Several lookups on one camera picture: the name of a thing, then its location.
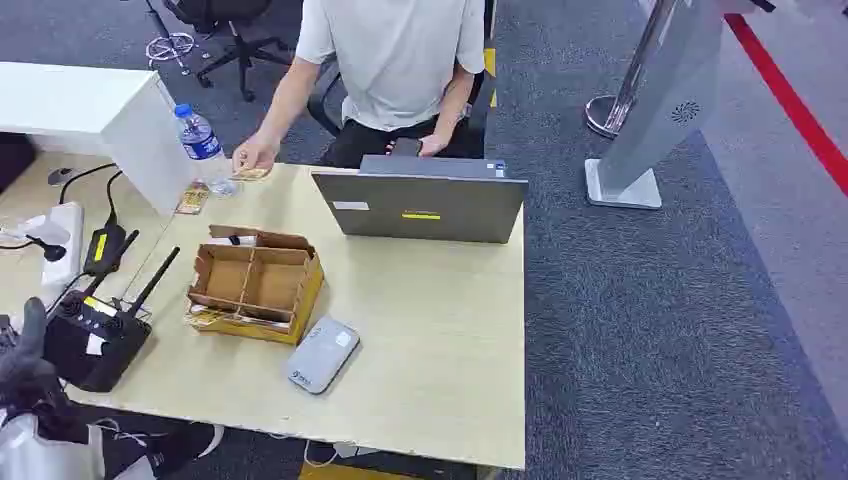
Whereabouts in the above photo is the black plug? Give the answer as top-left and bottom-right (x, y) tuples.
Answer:
(25, 234), (69, 264)

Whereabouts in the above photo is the wooden card box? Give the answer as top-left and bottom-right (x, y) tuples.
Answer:
(183, 223), (327, 348)

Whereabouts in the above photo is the black router with antennas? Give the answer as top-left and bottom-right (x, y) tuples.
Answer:
(42, 229), (182, 394)

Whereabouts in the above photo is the black office chair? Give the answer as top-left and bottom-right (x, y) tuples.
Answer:
(161, 0), (297, 105)

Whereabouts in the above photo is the yellow black hazard strip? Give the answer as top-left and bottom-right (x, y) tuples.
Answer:
(482, 0), (499, 110)

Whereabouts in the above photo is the yellow box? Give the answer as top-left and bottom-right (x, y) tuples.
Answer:
(297, 460), (427, 480)

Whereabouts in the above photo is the clear plastic water bottle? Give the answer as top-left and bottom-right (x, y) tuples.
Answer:
(172, 102), (239, 199)

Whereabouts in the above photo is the chrome stanchion post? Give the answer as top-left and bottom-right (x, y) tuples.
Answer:
(583, 0), (678, 141)

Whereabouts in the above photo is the red floor tape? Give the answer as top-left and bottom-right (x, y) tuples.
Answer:
(723, 13), (848, 199)

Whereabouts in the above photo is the person's right hand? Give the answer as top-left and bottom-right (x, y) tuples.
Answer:
(231, 132), (282, 175)

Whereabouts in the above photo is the white cabinet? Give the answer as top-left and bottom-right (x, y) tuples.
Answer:
(0, 60), (194, 218)

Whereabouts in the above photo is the black power adapter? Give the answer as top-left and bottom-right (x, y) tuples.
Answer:
(82, 223), (128, 278)

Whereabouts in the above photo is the grey laptop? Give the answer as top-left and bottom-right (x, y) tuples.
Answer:
(310, 154), (530, 246)

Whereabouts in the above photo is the black person's chair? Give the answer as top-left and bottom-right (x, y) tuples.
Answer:
(305, 49), (493, 162)

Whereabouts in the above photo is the person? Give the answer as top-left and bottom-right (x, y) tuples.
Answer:
(231, 0), (488, 175)

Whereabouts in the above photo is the grey flat card reader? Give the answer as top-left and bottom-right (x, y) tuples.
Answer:
(286, 315), (362, 397)

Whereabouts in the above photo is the black cable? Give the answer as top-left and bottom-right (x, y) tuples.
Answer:
(58, 162), (119, 206)
(105, 170), (125, 228)

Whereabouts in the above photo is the white cable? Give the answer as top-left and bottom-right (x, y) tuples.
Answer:
(302, 439), (380, 469)

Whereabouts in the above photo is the person's left hand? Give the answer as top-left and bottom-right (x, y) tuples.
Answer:
(415, 132), (452, 158)

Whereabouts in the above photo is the yellow cards stack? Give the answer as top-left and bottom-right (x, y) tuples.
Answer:
(184, 305), (234, 331)

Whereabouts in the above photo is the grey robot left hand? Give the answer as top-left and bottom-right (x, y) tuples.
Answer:
(0, 297), (92, 445)

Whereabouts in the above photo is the white power strip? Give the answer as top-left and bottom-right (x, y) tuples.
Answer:
(39, 201), (86, 288)

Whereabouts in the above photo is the grey standing kiosk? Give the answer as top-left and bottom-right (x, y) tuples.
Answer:
(583, 0), (731, 212)

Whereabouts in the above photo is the white star stand base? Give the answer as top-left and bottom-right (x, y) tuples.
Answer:
(144, 0), (199, 75)

